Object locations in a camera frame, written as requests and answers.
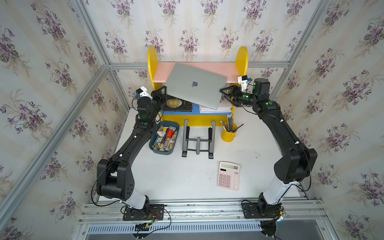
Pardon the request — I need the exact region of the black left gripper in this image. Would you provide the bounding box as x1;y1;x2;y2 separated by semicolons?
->
150;86;168;123

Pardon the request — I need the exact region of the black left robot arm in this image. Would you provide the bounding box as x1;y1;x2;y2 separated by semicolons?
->
95;86;167;214

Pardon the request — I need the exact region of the pink calculator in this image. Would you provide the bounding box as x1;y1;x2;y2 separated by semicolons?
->
217;162;241;192

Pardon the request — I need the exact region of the yellow pencil cup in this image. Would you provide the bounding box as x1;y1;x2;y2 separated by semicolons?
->
221;121;237;143

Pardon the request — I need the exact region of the aluminium rail frame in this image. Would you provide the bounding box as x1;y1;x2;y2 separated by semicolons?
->
71;198;338;240

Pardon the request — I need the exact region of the red block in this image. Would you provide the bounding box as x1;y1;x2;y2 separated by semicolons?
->
167;127;176;138

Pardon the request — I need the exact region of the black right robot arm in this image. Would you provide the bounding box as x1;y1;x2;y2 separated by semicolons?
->
220;78;318;211

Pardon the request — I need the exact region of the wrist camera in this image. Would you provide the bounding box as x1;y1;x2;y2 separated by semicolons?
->
238;75;252;92
135;86;153;99

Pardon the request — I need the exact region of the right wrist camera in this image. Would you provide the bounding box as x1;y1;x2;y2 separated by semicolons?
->
238;75;252;92

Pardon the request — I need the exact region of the white book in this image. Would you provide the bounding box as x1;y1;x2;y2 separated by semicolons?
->
199;101;232;114

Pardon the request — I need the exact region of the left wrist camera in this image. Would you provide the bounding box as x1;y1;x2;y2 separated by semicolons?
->
135;86;153;99

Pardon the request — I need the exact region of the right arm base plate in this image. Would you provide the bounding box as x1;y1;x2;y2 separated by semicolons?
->
241;200;284;220

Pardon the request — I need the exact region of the black book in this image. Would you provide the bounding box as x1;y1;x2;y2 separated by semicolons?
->
163;95;193;113

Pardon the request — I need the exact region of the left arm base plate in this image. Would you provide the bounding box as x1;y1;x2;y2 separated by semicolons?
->
121;204;165;221

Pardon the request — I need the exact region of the grey laptop stand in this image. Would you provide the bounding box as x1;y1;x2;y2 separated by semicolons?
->
182;119;216;160

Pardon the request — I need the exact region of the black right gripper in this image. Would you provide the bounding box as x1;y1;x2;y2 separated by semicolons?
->
219;85;258;107

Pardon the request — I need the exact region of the silver laptop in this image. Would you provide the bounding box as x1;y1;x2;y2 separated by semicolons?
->
165;64;228;110

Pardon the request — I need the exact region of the yellow pink blue shelf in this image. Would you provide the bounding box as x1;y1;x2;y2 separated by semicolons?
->
148;46;249;127

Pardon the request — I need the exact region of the teal bin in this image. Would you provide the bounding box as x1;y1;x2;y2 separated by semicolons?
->
149;121;180;155

